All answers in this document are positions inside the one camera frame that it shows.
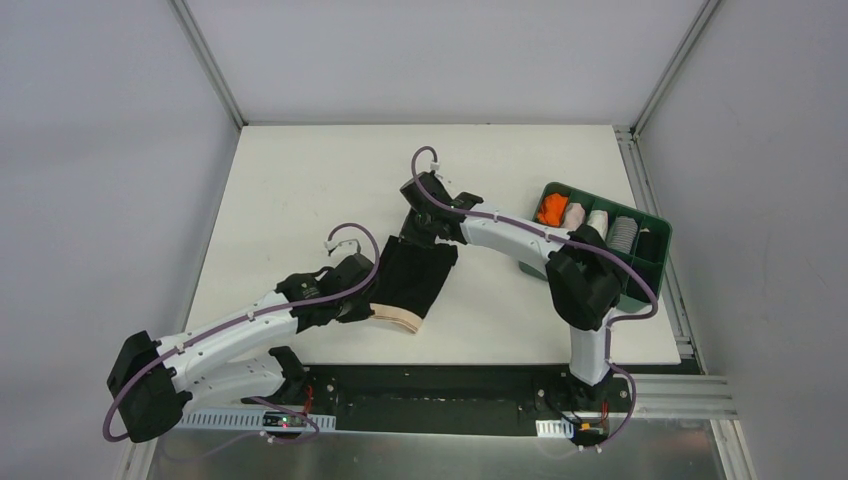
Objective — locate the black rolled underwear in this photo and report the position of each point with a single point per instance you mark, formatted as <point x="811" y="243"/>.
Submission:
<point x="651" y="245"/>

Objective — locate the green compartment tray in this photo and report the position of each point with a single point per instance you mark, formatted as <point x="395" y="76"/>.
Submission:
<point x="594" y="279"/>

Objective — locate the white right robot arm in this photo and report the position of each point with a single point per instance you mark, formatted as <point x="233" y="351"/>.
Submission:
<point x="530" y="244"/>

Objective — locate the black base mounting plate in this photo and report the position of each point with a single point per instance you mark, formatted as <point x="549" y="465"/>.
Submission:
<point x="489" y="400"/>

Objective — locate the grey striped rolled underwear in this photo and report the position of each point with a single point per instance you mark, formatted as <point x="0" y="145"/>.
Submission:
<point x="622" y="234"/>

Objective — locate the orange rolled underwear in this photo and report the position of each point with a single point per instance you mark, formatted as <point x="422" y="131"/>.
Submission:
<point x="552" y="210"/>

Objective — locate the black underwear beige waistband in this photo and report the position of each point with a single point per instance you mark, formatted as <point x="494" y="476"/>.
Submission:
<point x="409" y="281"/>

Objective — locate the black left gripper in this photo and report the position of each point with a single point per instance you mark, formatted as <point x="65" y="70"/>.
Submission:
<point x="361" y="289"/>

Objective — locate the white rolled underwear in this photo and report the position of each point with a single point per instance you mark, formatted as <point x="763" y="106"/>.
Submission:
<point x="599" y="221"/>

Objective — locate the pink rolled underwear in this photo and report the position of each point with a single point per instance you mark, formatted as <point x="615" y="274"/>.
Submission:
<point x="574" y="216"/>

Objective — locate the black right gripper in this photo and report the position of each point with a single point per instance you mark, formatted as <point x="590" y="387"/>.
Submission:
<point x="422" y="223"/>

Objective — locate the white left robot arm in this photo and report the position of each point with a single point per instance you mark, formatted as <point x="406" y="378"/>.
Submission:
<point x="155" y="382"/>

